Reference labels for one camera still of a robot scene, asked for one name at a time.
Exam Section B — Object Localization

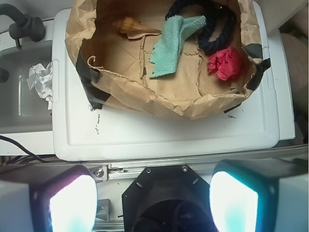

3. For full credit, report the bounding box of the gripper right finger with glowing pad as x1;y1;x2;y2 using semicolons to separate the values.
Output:
210;159;309;232

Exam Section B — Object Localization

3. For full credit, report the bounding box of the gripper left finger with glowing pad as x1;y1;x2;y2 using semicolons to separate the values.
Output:
0;164;98;232

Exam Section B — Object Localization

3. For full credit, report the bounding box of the white plastic bin lid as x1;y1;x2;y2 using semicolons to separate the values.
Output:
52;9;280;161

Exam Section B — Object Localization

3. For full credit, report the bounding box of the grey plastic tray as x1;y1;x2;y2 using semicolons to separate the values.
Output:
0;41;52;134

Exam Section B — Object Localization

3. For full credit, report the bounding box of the crumpled white paper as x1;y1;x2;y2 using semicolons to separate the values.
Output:
27;61;53;110

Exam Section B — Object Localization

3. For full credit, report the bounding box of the crumpled red paper ball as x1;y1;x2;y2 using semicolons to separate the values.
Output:
208;46;242;81

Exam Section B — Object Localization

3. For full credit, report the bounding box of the crumpled brown paper bag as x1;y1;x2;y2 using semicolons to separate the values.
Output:
65;0;270;120

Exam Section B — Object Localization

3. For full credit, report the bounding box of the teal knitted cloth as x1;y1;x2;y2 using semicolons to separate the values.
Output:
149;15;206;78

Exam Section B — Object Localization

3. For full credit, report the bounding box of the tan conch seashell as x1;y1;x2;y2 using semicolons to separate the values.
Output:
112;16;161;35

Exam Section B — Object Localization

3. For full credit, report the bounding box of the black cable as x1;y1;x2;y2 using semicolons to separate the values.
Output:
0;135;61;163

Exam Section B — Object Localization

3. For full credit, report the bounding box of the aluminium extrusion rail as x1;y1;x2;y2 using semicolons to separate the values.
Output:
0;147;309;181

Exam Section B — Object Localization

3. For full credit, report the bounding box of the black octagonal mount plate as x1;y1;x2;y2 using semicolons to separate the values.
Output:
122;165;217;232

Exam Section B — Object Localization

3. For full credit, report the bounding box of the dark navy rope ring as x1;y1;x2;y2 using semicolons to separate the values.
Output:
165;0;238;52

